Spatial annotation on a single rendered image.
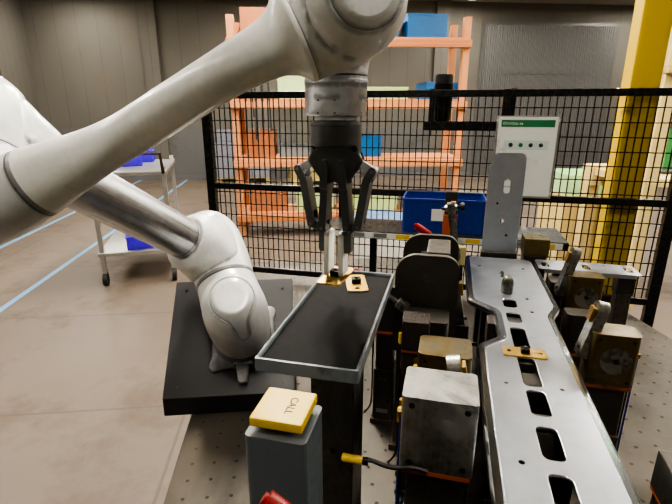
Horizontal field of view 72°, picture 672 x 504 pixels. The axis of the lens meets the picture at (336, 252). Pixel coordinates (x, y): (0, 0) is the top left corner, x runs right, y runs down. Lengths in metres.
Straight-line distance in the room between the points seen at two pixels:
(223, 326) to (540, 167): 1.35
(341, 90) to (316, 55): 0.15
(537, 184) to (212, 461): 1.48
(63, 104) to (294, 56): 11.13
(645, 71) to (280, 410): 1.80
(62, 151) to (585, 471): 0.83
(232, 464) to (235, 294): 0.39
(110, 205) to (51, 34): 10.74
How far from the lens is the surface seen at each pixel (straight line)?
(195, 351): 1.36
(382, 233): 1.77
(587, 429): 0.86
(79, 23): 11.51
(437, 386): 0.68
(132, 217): 1.04
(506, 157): 1.65
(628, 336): 1.10
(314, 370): 0.60
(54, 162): 0.72
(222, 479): 1.15
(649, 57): 2.06
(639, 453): 1.39
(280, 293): 1.40
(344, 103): 0.66
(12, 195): 0.74
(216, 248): 1.18
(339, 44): 0.49
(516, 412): 0.85
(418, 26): 5.73
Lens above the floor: 1.47
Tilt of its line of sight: 17 degrees down
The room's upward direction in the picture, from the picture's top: straight up
